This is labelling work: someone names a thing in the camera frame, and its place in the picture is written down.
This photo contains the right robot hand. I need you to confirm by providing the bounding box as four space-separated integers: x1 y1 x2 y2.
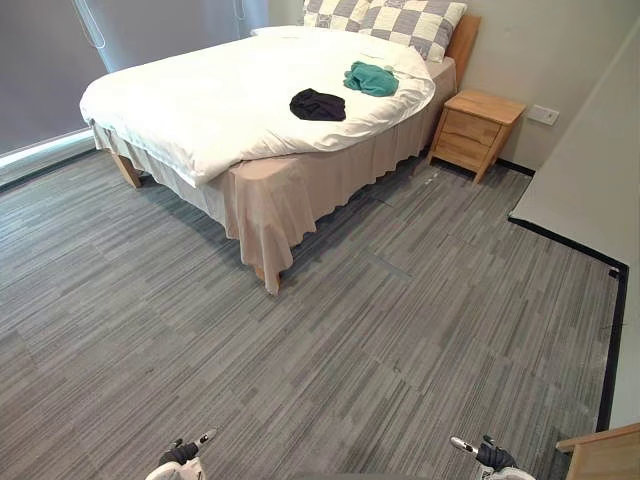
449 434 517 471

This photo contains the wooden nightstand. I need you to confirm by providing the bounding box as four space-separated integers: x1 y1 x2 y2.
427 89 528 185

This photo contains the teal green cloth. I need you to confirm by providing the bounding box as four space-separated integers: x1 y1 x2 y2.
342 60 400 98

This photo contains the beige bed sheet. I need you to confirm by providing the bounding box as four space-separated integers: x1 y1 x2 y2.
89 55 458 296

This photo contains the white blind pull cord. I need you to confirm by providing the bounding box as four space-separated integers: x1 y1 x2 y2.
74 0 107 50

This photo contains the grey roller blind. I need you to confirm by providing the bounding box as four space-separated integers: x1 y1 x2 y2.
0 0 271 157

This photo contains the black cloth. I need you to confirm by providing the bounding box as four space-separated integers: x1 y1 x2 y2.
288 87 348 123

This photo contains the white duvet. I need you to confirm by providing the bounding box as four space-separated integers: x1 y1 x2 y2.
78 24 437 189

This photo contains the light wooden furniture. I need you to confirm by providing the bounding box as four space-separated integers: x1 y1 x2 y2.
556 422 640 480

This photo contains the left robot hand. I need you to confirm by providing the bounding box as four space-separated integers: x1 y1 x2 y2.
158 427 219 467

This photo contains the white wall socket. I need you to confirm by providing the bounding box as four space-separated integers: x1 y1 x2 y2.
527 104 561 125

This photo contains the checkered grey cream pillow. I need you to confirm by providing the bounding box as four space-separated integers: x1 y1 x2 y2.
301 0 386 32
355 0 469 63

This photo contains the wooden bed frame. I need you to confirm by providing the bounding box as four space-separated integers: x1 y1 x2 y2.
110 13 483 291

